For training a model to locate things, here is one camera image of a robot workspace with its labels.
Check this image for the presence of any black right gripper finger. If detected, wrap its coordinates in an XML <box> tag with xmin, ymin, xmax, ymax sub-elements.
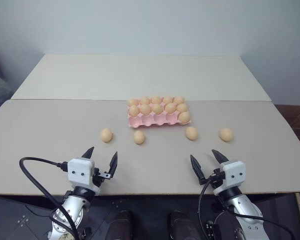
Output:
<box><xmin>211</xmin><ymin>149</ymin><xmax>229</xmax><ymax>165</ymax></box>
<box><xmin>189</xmin><ymin>154</ymin><xmax>206</xmax><ymax>186</ymax></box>

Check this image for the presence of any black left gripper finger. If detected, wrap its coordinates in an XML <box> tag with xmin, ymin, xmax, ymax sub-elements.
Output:
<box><xmin>109</xmin><ymin>150</ymin><xmax>119</xmax><ymax>176</ymax></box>
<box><xmin>80</xmin><ymin>146</ymin><xmax>95</xmax><ymax>160</ymax></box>

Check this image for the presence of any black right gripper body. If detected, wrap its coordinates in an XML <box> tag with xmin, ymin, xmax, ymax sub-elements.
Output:
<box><xmin>204</xmin><ymin>168</ymin><xmax>226</xmax><ymax>191</ymax></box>

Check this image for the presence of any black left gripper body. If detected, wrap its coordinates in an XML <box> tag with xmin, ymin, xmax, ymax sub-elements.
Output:
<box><xmin>93</xmin><ymin>166</ymin><xmax>116</xmax><ymax>187</ymax></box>

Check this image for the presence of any pink egg tray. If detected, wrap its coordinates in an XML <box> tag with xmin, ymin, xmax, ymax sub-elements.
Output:
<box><xmin>126</xmin><ymin>96</ymin><xmax>192</xmax><ymax>129</ymax></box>

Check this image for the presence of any brown cardboard box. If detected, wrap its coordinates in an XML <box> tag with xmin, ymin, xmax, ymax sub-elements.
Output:
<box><xmin>274</xmin><ymin>104</ymin><xmax>300</xmax><ymax>149</ymax></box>

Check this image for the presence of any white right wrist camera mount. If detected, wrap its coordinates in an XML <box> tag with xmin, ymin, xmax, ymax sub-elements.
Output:
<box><xmin>212</xmin><ymin>160</ymin><xmax>247</xmax><ymax>197</ymax></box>

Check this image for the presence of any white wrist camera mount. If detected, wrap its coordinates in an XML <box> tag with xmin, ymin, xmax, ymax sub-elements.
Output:
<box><xmin>67</xmin><ymin>157</ymin><xmax>101</xmax><ymax>197</ymax></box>
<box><xmin>212</xmin><ymin>160</ymin><xmax>247</xmax><ymax>197</ymax></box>

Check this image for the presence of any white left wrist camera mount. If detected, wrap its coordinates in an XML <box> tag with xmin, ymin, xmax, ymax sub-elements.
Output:
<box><xmin>67</xmin><ymin>157</ymin><xmax>101</xmax><ymax>197</ymax></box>

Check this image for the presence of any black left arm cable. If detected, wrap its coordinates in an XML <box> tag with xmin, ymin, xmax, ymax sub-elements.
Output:
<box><xmin>18</xmin><ymin>156</ymin><xmax>81</xmax><ymax>240</ymax></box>

